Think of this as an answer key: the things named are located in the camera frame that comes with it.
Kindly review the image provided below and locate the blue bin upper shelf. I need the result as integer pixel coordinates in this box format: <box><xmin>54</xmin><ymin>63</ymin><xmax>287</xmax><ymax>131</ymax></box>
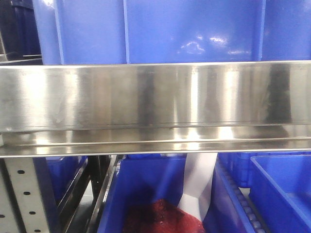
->
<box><xmin>33</xmin><ymin>0</ymin><xmax>311</xmax><ymax>65</ymax></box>

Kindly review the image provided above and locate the blue tray lower right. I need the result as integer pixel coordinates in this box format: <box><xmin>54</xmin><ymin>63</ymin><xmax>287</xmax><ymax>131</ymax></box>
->
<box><xmin>249</xmin><ymin>155</ymin><xmax>311</xmax><ymax>233</ymax></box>

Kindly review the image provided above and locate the blue bin with red contents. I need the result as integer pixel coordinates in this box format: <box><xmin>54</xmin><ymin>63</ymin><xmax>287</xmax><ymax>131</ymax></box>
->
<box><xmin>98</xmin><ymin>153</ymin><xmax>217</xmax><ymax>233</ymax></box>

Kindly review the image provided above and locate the red mesh material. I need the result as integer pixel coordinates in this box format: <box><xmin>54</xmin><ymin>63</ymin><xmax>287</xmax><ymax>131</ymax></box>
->
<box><xmin>122</xmin><ymin>199</ymin><xmax>206</xmax><ymax>233</ymax></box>

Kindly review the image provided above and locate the white roller conveyor track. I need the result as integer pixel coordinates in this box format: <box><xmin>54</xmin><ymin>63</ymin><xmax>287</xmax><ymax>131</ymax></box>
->
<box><xmin>218</xmin><ymin>160</ymin><xmax>270</xmax><ymax>233</ymax></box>

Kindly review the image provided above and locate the steel left shelf rail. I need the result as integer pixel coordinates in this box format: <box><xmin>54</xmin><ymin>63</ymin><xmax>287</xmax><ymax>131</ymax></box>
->
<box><xmin>0</xmin><ymin>61</ymin><xmax>311</xmax><ymax>158</ymax></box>

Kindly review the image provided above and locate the perforated steel shelf post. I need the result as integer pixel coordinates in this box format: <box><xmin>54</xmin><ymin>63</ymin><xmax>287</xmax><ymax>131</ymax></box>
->
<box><xmin>0</xmin><ymin>157</ymin><xmax>57</xmax><ymax>233</ymax></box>

